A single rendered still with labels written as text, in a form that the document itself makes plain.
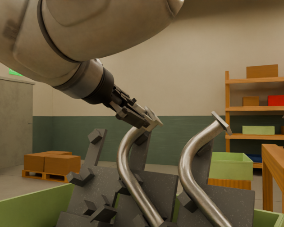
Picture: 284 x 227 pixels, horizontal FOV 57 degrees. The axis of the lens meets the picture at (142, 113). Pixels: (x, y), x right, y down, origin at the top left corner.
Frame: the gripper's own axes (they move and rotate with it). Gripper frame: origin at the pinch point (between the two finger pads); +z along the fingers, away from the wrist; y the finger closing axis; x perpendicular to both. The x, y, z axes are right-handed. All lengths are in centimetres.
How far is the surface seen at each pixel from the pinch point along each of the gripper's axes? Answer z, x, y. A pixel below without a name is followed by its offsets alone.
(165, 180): 5.8, 5.5, -13.8
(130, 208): 5.8, 16.9, -13.5
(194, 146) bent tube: 3.3, -5.3, -13.3
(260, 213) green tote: 17.9, -5.8, -29.3
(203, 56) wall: 466, -104, 378
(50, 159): 273, 256, 286
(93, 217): 0.1, 23.5, -12.0
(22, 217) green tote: -2.1, 43.0, 1.0
